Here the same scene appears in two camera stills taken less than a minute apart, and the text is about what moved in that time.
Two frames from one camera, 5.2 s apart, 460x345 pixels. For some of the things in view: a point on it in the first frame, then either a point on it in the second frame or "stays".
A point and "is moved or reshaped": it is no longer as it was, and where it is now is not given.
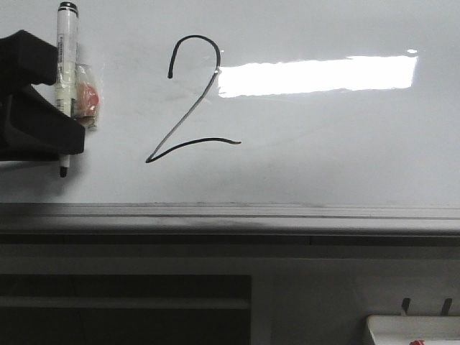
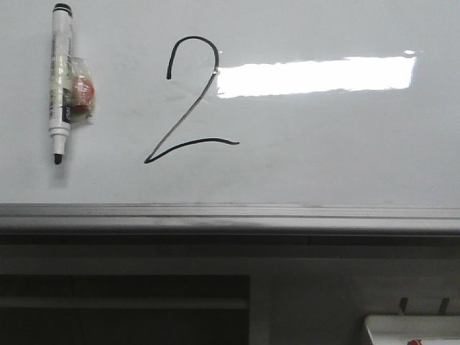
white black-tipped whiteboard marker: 66,66 is moved or reshaped
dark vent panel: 125,310 stays
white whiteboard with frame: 251,122 stays
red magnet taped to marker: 88,87 is moved or reshaped
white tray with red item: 403,329 stays
